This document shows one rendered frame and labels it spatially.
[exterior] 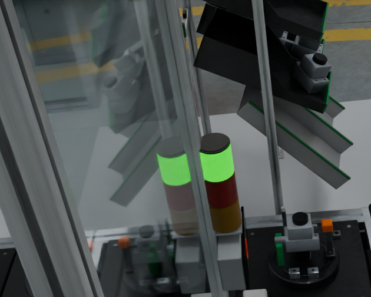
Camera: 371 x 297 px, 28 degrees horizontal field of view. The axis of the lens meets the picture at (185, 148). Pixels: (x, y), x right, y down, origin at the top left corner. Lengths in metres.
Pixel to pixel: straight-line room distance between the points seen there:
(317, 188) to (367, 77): 2.15
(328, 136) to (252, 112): 0.24
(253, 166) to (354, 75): 2.10
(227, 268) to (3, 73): 0.84
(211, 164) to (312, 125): 0.66
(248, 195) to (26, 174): 1.49
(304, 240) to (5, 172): 1.09
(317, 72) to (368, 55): 2.62
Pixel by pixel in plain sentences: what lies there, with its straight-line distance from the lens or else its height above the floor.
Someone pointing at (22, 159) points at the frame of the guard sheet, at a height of 1.82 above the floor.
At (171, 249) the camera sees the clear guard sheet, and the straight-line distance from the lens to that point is 0.80.
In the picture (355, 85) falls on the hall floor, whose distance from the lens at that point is 3.89.
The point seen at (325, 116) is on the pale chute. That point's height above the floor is 1.01.
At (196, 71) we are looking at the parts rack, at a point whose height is 1.14.
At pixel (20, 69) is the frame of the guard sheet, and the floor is 1.86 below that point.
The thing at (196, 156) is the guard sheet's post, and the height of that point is 1.40.
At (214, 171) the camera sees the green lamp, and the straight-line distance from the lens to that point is 1.07.
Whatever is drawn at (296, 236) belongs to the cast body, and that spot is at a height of 1.07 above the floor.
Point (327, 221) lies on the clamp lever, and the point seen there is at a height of 1.08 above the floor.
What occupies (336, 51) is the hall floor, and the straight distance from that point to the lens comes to 4.21.
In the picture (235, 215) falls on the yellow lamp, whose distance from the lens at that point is 1.13.
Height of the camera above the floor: 2.02
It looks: 35 degrees down
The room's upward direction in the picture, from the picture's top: 11 degrees counter-clockwise
